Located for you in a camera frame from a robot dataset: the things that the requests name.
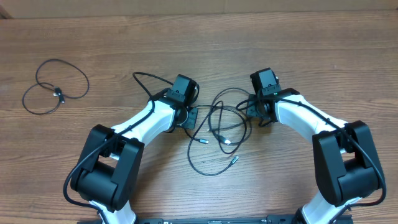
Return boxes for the black cable silver connector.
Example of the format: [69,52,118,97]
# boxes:
[187,102,247,180]

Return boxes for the black USB cable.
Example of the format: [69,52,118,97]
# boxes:
[183,87,253,156]

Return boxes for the thin black short cable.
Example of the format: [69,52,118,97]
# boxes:
[22,58,90,116]

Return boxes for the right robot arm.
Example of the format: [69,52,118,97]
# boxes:
[243,68,387,223]

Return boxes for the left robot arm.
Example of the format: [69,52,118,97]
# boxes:
[63,75,200,223]

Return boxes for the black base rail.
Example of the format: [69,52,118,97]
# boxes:
[133,214,354,224]

